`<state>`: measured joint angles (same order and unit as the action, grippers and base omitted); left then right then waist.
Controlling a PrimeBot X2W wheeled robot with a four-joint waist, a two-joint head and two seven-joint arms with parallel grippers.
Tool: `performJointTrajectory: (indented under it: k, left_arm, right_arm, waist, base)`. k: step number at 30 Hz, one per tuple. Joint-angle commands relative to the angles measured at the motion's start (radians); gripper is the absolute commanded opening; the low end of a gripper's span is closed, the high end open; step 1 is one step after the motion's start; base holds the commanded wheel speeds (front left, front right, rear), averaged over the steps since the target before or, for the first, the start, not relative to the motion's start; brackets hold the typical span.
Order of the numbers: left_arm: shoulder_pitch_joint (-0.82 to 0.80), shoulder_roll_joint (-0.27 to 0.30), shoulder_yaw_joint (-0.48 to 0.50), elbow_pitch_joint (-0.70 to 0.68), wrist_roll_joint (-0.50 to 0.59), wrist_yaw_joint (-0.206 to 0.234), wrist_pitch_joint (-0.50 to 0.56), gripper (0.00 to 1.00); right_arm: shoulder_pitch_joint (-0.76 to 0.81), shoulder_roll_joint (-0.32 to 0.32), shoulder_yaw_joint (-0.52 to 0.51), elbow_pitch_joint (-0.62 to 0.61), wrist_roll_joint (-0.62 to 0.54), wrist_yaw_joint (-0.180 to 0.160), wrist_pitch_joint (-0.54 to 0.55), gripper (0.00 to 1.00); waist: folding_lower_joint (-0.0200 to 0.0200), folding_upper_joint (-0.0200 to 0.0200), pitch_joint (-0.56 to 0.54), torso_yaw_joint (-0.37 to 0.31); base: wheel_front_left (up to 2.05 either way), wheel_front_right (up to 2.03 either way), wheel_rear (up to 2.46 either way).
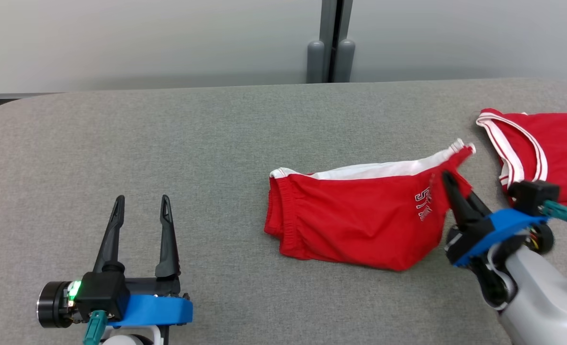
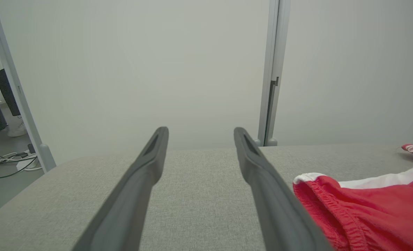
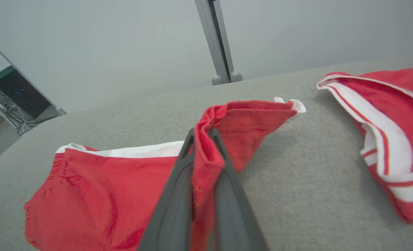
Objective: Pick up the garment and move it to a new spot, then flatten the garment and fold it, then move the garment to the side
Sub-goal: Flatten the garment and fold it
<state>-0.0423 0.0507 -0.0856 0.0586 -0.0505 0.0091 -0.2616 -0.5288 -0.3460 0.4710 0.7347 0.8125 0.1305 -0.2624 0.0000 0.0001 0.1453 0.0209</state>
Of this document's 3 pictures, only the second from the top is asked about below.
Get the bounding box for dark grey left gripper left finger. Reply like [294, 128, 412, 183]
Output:
[72, 127, 169, 251]

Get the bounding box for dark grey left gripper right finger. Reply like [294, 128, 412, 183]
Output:
[233, 127, 334, 251]

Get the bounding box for red Bulls 23 shorts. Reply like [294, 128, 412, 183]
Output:
[293, 162, 413, 251]

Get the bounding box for white power strip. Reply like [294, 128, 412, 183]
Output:
[16, 153, 38, 171]

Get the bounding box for white shoe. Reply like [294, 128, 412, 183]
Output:
[7, 122, 28, 137]

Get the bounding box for grey double partition post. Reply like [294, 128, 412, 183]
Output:
[255, 0, 291, 147]

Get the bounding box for grey single partition post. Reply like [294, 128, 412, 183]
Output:
[0, 0, 57, 173]

